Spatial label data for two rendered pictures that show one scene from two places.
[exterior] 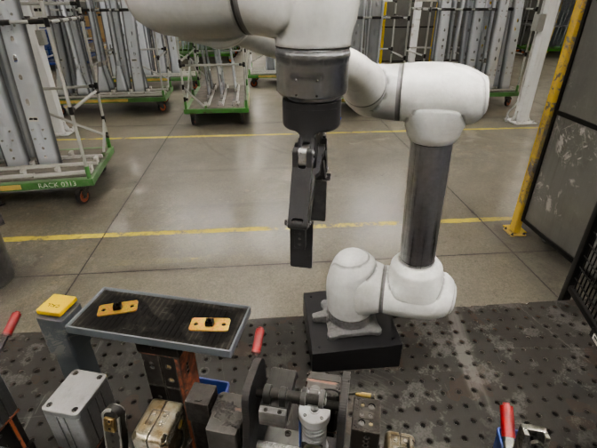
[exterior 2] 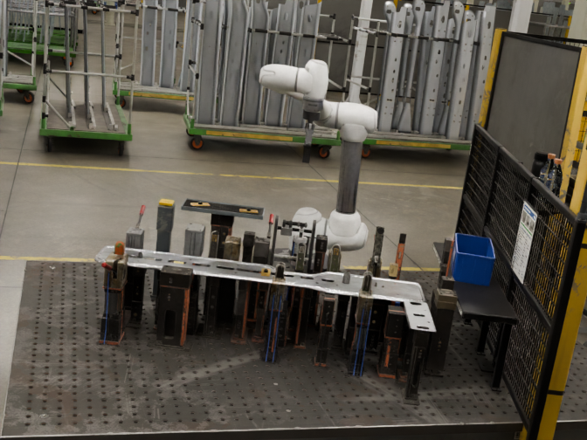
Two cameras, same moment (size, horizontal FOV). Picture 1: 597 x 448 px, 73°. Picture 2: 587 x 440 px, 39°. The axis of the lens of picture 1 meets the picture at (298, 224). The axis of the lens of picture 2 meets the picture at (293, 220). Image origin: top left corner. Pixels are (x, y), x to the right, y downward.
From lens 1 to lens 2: 3.07 m
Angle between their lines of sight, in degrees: 16
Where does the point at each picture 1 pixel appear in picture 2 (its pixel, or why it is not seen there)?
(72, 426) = (197, 238)
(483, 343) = not seen: hidden behind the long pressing
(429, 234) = (351, 191)
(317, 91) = (315, 108)
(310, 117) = (312, 116)
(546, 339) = (430, 284)
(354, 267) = (309, 214)
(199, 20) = (284, 87)
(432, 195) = (352, 168)
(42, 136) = not seen: outside the picture
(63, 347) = (166, 224)
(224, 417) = (261, 240)
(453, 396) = not seen: hidden behind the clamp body
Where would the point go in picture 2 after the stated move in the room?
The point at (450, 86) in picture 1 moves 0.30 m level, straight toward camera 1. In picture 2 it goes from (359, 114) to (352, 124)
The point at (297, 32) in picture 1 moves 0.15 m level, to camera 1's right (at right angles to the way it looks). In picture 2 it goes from (312, 93) to (346, 97)
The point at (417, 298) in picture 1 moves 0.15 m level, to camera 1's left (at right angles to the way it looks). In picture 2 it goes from (345, 231) to (316, 230)
